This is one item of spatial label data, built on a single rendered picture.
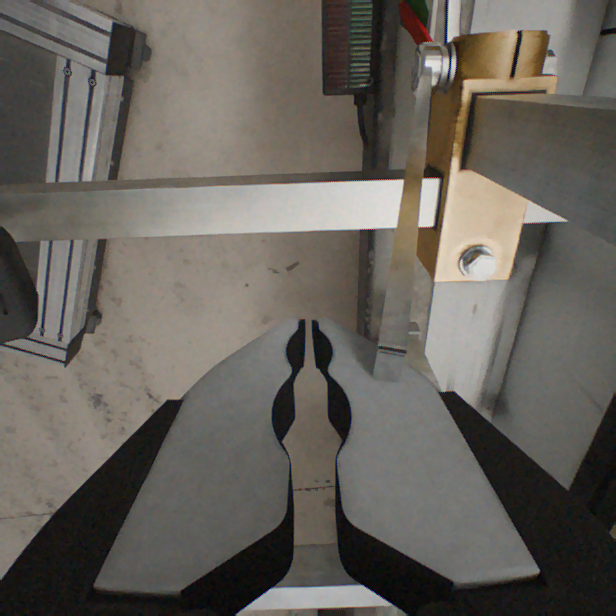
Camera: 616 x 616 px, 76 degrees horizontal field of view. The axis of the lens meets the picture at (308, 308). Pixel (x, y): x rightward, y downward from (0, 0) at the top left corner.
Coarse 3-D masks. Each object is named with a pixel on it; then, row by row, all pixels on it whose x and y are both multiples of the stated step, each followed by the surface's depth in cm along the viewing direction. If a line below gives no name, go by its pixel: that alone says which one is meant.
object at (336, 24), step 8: (328, 0) 32; (336, 0) 32; (344, 0) 32; (328, 8) 32; (336, 8) 32; (344, 8) 32; (328, 16) 32; (336, 16) 32; (344, 16) 32; (328, 24) 32; (336, 24) 32; (344, 24) 32; (328, 32) 33; (336, 32) 33; (344, 32) 33; (328, 40) 33; (336, 40) 33; (344, 40) 33; (328, 48) 33; (336, 48) 33; (344, 48) 33; (328, 56) 33; (336, 56) 33; (344, 56) 33; (328, 64) 34; (336, 64) 34; (344, 64) 34; (328, 72) 34; (336, 72) 34; (344, 72) 34; (328, 80) 34; (336, 80) 34; (344, 80) 34; (328, 88) 35; (336, 88) 35; (344, 88) 35
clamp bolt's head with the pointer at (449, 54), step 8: (400, 8) 30; (408, 8) 28; (400, 16) 30; (408, 16) 28; (416, 16) 27; (408, 24) 28; (416, 24) 26; (416, 32) 26; (424, 32) 24; (416, 40) 26; (424, 40) 24; (432, 40) 23; (448, 48) 21; (416, 56) 21; (448, 56) 21; (416, 64) 21; (448, 64) 21; (416, 72) 22; (448, 72) 21; (416, 80) 22; (440, 80) 21; (448, 80) 21; (416, 88) 22; (440, 88) 22; (448, 88) 21
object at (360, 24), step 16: (352, 0) 32; (368, 0) 32; (352, 16) 32; (368, 16) 32; (352, 32) 33; (368, 32) 33; (352, 48) 33; (368, 48) 33; (352, 64) 34; (368, 64) 34; (352, 80) 34
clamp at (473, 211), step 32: (512, 32) 19; (544, 32) 20; (480, 64) 20; (512, 64) 20; (544, 64) 21; (448, 96) 22; (448, 128) 22; (448, 160) 22; (448, 192) 23; (480, 192) 23; (512, 192) 23; (448, 224) 24; (480, 224) 24; (512, 224) 24; (448, 256) 25; (512, 256) 25
